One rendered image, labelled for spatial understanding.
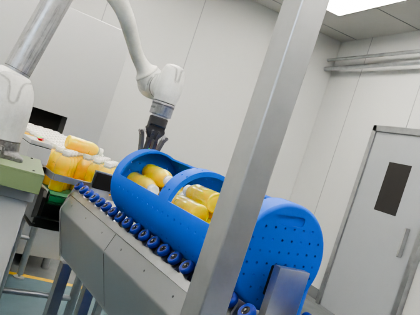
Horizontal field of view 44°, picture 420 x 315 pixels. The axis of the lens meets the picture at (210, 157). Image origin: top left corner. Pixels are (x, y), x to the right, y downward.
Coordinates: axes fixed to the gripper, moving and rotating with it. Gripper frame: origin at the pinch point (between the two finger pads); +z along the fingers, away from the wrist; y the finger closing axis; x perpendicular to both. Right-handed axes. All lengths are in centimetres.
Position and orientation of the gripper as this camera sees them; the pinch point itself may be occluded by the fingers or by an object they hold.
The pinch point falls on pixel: (143, 165)
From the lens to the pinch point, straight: 206.4
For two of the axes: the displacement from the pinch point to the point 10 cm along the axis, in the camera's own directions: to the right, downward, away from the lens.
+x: 5.0, 1.7, -8.5
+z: -3.1, 9.5, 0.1
